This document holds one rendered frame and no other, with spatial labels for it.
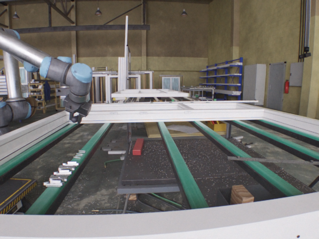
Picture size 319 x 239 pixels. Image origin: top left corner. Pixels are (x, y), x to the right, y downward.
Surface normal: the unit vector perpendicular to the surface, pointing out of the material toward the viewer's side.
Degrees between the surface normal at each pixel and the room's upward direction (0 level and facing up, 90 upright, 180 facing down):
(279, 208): 0
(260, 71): 90
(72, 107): 43
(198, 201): 0
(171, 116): 90
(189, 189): 0
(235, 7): 90
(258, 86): 90
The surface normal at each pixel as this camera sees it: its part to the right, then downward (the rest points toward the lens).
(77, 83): 0.00, 0.75
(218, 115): 0.11, 0.19
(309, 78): -1.00, 0.02
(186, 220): 0.00, -0.98
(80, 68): 0.48, -0.58
